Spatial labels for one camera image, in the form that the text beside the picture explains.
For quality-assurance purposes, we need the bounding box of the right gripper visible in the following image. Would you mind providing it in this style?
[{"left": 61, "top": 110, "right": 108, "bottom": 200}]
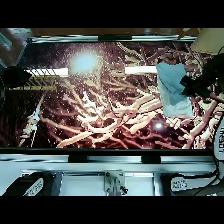
[{"left": 179, "top": 75, "right": 212, "bottom": 100}]

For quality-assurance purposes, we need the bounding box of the light blue garment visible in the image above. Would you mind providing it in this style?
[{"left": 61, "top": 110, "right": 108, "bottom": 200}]
[{"left": 155, "top": 62, "right": 195, "bottom": 119}]

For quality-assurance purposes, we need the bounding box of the black cable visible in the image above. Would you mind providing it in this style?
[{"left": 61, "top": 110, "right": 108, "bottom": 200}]
[{"left": 185, "top": 112, "right": 224, "bottom": 197}]

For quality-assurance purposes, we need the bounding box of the silver frame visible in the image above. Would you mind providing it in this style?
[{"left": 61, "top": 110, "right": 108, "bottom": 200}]
[{"left": 0, "top": 152, "right": 224, "bottom": 197}]

